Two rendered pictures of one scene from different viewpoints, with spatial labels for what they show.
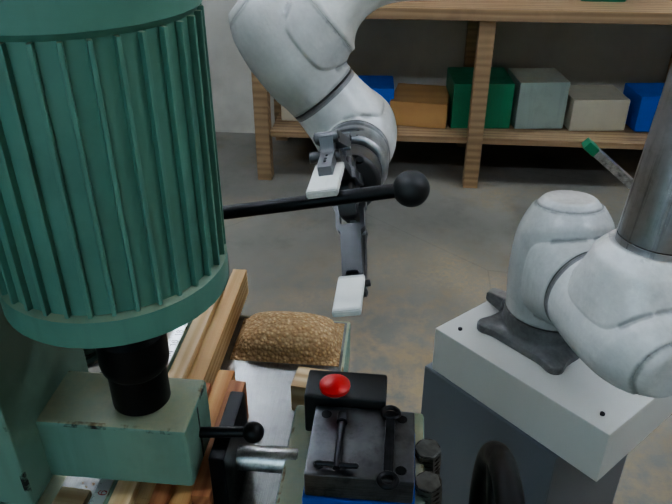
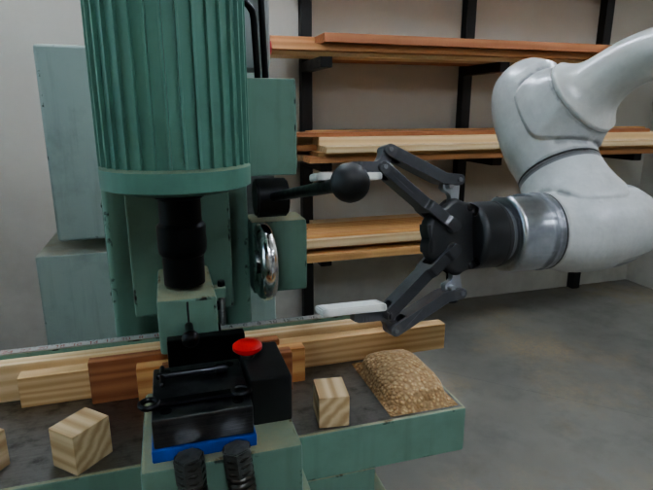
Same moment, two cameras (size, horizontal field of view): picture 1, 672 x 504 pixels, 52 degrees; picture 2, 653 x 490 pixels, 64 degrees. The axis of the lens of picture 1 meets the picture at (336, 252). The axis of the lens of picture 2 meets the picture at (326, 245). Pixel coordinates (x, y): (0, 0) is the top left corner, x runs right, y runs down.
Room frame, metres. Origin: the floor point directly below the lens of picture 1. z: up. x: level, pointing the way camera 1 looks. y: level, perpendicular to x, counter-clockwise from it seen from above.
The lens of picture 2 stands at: (0.39, -0.48, 1.25)
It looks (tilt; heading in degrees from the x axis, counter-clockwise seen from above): 14 degrees down; 68
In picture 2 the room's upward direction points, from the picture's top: straight up
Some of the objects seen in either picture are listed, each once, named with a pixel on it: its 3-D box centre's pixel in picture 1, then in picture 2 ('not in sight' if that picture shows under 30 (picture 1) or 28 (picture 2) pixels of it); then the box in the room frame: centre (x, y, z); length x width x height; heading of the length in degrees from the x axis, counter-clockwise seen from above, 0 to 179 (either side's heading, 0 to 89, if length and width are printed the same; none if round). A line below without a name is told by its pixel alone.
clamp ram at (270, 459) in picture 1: (260, 458); (210, 380); (0.48, 0.07, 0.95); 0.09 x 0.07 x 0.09; 174
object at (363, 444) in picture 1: (357, 434); (222, 391); (0.47, -0.02, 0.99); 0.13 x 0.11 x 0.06; 174
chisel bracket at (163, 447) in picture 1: (129, 431); (188, 310); (0.47, 0.20, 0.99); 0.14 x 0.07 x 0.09; 84
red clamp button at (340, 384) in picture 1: (334, 385); (247, 346); (0.50, 0.00, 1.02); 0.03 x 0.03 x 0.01
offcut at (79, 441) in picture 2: not in sight; (81, 439); (0.34, 0.05, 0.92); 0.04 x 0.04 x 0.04; 41
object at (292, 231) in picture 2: not in sight; (277, 251); (0.64, 0.34, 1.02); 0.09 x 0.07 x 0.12; 174
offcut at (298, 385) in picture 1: (313, 390); (330, 402); (0.61, 0.03, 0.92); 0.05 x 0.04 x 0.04; 77
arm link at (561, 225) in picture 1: (562, 256); not in sight; (1.00, -0.39, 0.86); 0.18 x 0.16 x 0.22; 12
